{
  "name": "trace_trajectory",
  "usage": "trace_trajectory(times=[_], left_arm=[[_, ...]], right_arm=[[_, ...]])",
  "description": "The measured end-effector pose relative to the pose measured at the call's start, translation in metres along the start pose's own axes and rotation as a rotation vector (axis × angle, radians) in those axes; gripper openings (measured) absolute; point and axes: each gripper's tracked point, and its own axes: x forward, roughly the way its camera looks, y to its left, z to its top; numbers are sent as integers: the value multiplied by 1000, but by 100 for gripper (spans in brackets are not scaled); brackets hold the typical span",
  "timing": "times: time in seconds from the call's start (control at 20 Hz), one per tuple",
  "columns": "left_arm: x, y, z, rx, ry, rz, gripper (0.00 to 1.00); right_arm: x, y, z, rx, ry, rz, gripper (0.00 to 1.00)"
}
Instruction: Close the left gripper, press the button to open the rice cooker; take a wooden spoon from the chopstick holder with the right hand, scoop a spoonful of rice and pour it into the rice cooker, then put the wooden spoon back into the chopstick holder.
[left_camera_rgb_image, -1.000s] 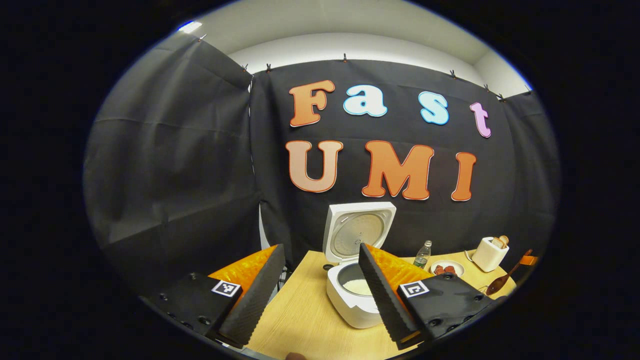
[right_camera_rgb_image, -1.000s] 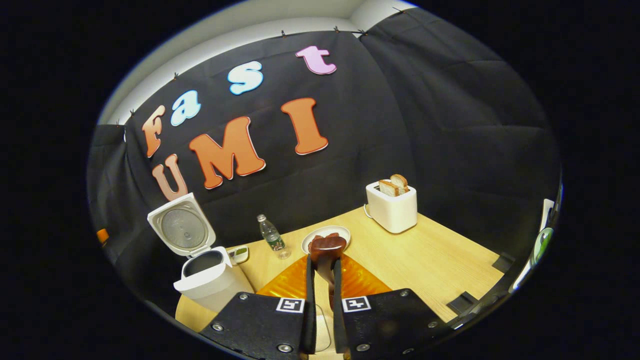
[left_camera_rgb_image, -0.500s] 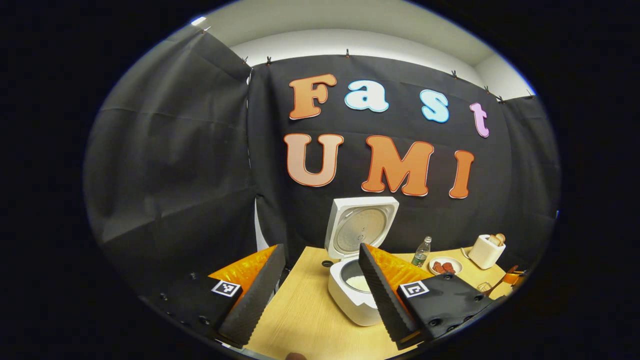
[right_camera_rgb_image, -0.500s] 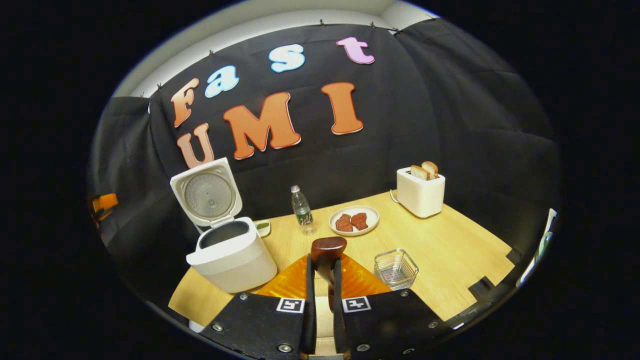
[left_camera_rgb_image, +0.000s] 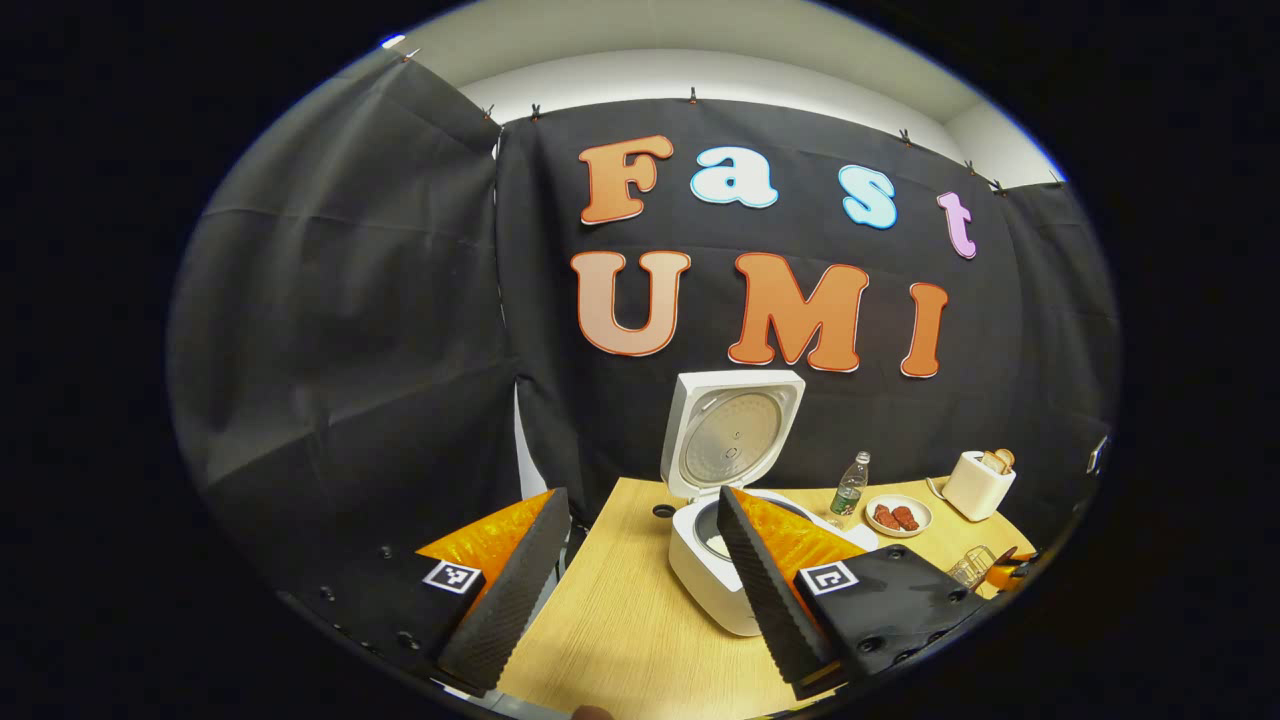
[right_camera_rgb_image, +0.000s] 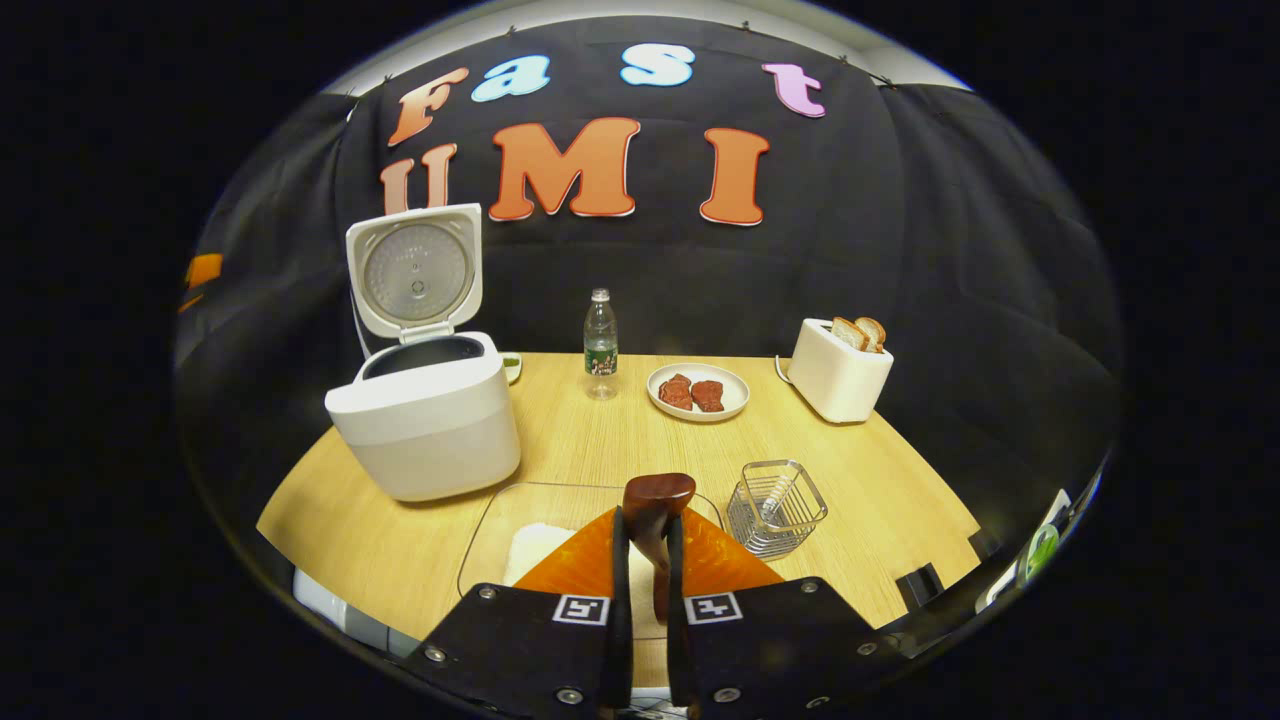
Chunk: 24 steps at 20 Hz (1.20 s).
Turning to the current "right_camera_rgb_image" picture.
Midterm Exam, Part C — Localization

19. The white rice cooker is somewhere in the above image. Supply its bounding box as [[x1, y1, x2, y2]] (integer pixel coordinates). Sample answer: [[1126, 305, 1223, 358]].
[[325, 203, 522, 503]]

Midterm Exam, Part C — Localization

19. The clear plastic water bottle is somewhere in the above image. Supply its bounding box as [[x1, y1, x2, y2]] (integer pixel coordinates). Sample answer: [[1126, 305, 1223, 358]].
[[583, 288, 620, 401]]

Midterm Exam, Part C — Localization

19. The black backdrop cloth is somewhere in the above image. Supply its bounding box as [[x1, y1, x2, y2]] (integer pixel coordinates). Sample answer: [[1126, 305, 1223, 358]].
[[172, 15, 1121, 561]]

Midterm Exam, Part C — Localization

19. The white toaster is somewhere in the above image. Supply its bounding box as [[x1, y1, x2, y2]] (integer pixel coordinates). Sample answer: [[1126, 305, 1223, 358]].
[[778, 318, 895, 425]]

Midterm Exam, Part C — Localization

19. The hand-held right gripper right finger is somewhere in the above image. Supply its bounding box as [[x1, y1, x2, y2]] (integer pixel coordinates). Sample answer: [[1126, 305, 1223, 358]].
[[665, 508, 906, 719]]

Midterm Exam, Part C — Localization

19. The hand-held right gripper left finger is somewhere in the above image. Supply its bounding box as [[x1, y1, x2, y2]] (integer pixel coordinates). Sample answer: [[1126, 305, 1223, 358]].
[[405, 505, 633, 719]]

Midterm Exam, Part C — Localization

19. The wire chopstick holder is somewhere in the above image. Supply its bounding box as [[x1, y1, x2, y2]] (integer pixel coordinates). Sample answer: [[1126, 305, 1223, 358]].
[[726, 459, 830, 560]]

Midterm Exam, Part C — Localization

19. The white box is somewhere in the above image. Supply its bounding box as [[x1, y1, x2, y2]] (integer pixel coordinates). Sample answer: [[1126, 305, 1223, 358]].
[[293, 567, 419, 658]]

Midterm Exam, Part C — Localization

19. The green round object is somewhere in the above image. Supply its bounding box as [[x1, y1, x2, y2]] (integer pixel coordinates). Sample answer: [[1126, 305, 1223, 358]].
[[1020, 522, 1061, 583]]

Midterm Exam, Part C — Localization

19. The clear glass tray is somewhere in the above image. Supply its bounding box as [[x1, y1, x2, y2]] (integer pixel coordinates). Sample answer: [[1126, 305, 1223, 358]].
[[458, 482, 723, 641]]

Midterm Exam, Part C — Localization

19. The brown wooden spoon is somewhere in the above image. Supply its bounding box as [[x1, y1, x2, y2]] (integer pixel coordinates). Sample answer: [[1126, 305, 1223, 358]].
[[622, 473, 697, 621]]

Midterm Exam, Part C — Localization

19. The white round plate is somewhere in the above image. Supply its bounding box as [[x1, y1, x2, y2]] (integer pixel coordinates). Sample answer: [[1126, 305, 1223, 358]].
[[646, 362, 751, 423]]

